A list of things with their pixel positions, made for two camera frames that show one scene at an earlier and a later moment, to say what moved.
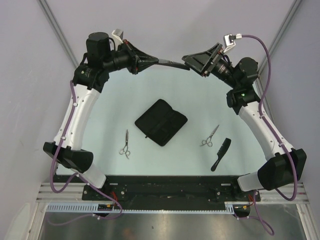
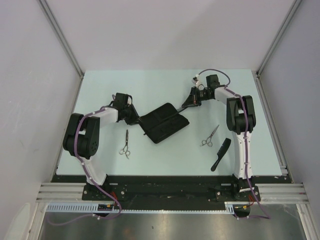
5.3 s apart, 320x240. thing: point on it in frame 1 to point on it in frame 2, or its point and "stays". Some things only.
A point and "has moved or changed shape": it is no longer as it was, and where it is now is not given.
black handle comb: (226, 143) stays
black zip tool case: (160, 123) has moved or changed shape
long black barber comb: (167, 62) to (178, 110)
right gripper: (201, 62) to (193, 100)
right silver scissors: (208, 141) stays
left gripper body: (132, 65) to (130, 116)
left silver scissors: (125, 150) stays
